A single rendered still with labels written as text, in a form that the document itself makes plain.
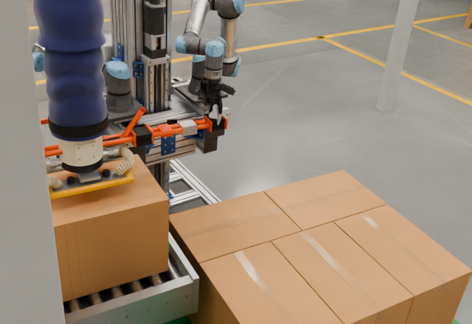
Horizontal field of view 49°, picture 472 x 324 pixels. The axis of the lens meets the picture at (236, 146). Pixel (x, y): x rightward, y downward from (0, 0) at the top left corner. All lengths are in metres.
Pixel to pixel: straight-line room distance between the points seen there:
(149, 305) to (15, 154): 1.55
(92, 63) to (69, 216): 0.61
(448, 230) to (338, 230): 1.38
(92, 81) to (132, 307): 0.95
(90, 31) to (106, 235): 0.82
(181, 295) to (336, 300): 0.68
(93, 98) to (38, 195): 1.13
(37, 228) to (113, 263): 1.38
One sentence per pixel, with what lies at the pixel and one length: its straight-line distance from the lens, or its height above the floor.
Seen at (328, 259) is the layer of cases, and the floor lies 0.54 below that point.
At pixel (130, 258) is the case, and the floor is 0.69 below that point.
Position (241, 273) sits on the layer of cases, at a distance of 2.48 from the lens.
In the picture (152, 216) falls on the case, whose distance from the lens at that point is 2.23.
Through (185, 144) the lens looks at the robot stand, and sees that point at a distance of 3.00.
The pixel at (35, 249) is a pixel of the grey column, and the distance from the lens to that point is 0.98.
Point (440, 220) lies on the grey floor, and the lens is 4.14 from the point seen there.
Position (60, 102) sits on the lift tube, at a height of 1.39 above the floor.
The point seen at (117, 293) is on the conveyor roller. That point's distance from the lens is 2.39.
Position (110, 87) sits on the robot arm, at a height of 1.17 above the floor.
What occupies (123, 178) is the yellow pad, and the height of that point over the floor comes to 1.05.
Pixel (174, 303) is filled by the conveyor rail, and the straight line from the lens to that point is 2.39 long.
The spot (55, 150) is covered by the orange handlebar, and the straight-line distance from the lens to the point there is 2.15.
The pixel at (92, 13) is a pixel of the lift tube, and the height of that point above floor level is 1.72.
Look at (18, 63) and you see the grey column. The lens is 0.81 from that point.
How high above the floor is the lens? 2.24
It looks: 30 degrees down
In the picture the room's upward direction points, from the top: 5 degrees clockwise
